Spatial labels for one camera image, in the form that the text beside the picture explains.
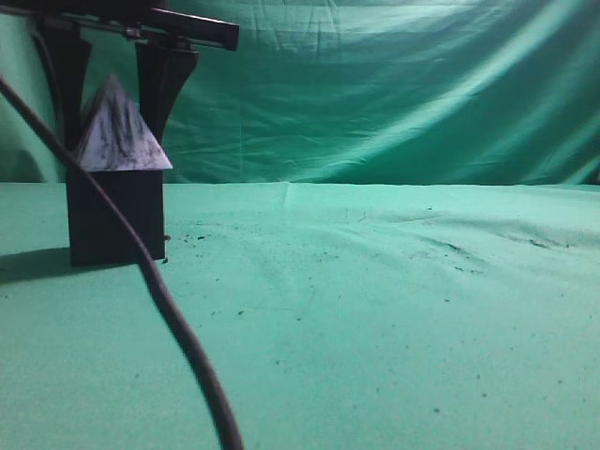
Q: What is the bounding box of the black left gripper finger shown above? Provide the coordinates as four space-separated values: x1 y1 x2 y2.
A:
135 43 199 143

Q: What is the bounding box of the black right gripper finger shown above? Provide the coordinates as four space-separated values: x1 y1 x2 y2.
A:
33 18 92 151

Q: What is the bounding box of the black gripper body rail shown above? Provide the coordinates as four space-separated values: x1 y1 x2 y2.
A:
1 1 240 52

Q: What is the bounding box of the white purple streaked square pyramid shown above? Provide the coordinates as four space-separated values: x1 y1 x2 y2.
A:
76 73 173 173

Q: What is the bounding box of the dark purple cube block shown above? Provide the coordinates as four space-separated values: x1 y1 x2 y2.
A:
66 170 166 266

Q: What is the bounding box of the green backdrop cloth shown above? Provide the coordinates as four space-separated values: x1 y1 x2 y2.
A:
0 0 600 187

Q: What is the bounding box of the green table cloth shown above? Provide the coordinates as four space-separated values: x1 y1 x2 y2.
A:
1 183 599 449

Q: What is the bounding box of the dark cable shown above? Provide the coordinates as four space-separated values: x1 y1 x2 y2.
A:
0 74 246 450

